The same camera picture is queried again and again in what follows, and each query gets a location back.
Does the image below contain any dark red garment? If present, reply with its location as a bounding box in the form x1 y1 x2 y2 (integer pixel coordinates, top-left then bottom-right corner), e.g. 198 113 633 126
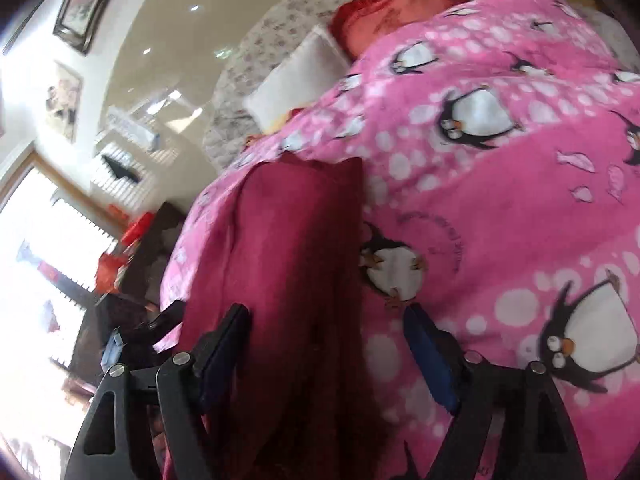
178 154 388 479

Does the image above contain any pink penguin blanket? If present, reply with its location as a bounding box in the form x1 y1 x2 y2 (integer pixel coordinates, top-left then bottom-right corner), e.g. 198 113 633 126
160 0 639 479

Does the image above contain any small framed picture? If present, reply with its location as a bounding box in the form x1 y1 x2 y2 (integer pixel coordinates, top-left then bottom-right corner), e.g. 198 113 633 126
44 63 82 143

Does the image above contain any white pillow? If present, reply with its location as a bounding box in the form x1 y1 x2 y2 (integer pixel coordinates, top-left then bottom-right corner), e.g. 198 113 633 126
243 25 350 133

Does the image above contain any red cushion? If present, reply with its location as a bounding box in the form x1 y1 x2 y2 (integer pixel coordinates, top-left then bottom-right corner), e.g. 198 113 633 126
329 0 470 60

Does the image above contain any large framed picture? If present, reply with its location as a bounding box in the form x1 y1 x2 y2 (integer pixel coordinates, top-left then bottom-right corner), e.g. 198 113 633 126
53 0 110 55

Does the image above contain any floral grey bedsheet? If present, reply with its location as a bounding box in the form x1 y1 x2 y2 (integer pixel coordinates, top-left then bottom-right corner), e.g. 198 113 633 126
203 0 352 171

